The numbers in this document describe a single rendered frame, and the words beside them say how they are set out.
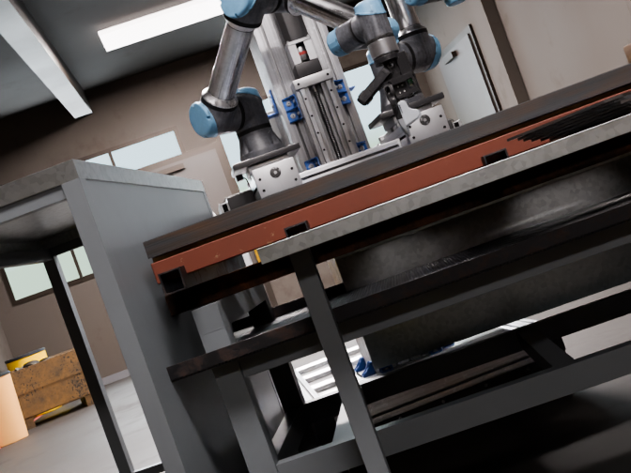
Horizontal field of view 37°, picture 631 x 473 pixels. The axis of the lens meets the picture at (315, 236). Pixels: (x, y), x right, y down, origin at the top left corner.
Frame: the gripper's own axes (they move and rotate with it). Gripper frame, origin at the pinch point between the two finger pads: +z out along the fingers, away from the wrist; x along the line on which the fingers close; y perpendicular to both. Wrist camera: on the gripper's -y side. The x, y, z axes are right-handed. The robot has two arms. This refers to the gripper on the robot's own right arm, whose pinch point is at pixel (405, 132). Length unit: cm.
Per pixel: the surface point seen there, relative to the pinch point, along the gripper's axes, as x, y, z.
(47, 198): -72, -63, -8
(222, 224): -50, -38, 8
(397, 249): 33.4, -18.7, 29.1
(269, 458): -51, -46, 60
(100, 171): -55, -58, -12
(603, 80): -34, 48, 7
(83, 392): 525, -431, 77
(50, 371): 512, -448, 48
